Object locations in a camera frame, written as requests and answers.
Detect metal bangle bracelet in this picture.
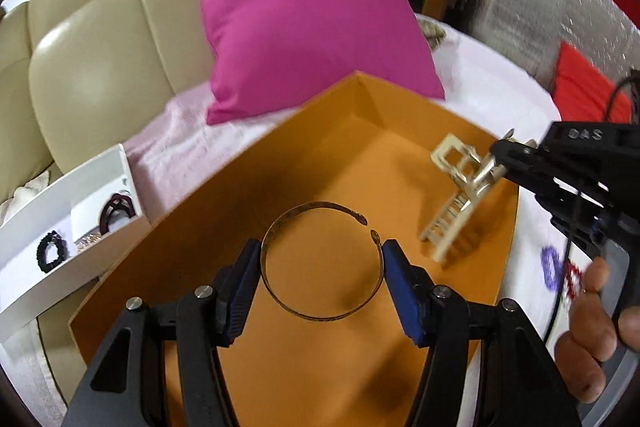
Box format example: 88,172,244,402
259,200,386,323

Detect purple bead bracelet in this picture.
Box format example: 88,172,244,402
539,245,565,293

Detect beige hair claw clip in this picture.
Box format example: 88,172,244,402
419,133,506,263

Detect white jewelry box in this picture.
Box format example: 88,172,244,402
1,144,150,340

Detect person's right hand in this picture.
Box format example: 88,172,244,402
554,257,639,403

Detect small red pillow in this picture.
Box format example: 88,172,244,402
552,42,614,122

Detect orange cardboard box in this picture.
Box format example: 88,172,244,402
70,74,518,426

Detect dark red bangle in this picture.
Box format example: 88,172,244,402
99,193,137,236

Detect silver foil insulation panel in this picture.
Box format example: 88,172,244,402
463,0,639,92

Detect patterned beige cloth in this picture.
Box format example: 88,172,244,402
416,17,447,51

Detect magenta pillow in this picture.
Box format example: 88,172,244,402
201,0,445,126

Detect beige leather headboard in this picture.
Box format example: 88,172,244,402
1,0,214,197

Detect gold chain jewelry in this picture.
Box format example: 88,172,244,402
74,232,102,254

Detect black braided bracelet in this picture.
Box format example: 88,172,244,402
36,230,70,275

